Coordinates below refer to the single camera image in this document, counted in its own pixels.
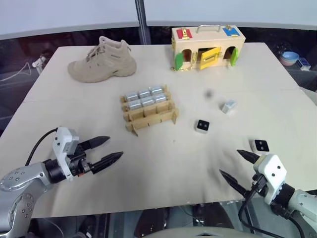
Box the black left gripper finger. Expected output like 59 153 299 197
79 135 111 151
92 151 124 175

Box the yellow wooden door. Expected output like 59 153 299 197
197 46 222 70

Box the black white cube right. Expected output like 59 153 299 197
249 139 270 155

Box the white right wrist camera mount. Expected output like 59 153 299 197
253 154 288 205

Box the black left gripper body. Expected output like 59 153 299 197
66 144 97 178

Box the grey metal pole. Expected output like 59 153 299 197
134 0 152 45

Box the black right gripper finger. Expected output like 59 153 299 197
237 149 261 165
218 169 249 198

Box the blue bowl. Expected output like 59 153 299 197
282 51 300 61

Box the silver metal handle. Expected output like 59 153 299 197
196 24 221 34

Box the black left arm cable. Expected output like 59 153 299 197
24 128 59 166

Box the blue and white carton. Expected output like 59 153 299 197
298 57 312 71

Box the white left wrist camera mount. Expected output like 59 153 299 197
52 126 80 182

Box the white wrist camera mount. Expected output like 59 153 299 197
52 126 80 182
253 154 288 205

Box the black white cube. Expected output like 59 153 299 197
194 119 211 134
249 139 270 155

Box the beige hiking boot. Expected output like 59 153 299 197
67 36 138 84

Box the wooden lock toy box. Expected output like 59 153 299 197
170 24 246 72

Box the small white background device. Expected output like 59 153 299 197
32 55 47 75

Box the black white cube centre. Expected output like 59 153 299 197
194 119 211 134

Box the wooden rack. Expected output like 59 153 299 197
119 84 180 137

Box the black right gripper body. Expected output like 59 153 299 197
243 173 268 199

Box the pink bowl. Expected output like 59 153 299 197
280 58 299 67

